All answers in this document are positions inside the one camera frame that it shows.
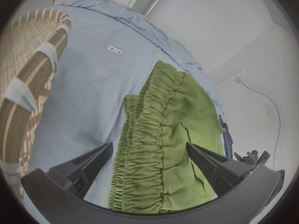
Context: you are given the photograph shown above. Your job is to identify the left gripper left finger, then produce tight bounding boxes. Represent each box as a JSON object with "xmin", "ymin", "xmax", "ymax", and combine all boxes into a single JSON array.
[{"xmin": 49, "ymin": 143, "xmax": 114, "ymax": 199}]

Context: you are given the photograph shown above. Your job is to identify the bed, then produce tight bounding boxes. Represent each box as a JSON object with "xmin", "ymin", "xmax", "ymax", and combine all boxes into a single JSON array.
[{"xmin": 19, "ymin": 0, "xmax": 295, "ymax": 209}]

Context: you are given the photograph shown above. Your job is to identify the green shorts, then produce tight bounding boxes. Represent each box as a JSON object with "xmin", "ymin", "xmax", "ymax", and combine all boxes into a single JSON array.
[{"xmin": 108, "ymin": 60, "xmax": 226, "ymax": 214}]

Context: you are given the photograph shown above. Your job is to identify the dark blue garment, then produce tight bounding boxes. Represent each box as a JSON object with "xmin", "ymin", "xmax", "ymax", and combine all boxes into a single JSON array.
[{"xmin": 218, "ymin": 114, "xmax": 234, "ymax": 159}]

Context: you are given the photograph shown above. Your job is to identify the pale blue quilt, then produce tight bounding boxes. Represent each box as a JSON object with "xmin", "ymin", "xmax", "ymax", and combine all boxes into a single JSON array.
[{"xmin": 63, "ymin": 0, "xmax": 222, "ymax": 109}]

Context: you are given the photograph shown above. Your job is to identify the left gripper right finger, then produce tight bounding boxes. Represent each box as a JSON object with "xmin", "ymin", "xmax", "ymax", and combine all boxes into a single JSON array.
[{"xmin": 186, "ymin": 141, "xmax": 251, "ymax": 198}]

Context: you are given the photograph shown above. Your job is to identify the round woven basket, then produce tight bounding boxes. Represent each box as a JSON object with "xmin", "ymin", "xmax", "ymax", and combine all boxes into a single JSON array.
[{"xmin": 0, "ymin": 8, "xmax": 71, "ymax": 179}]

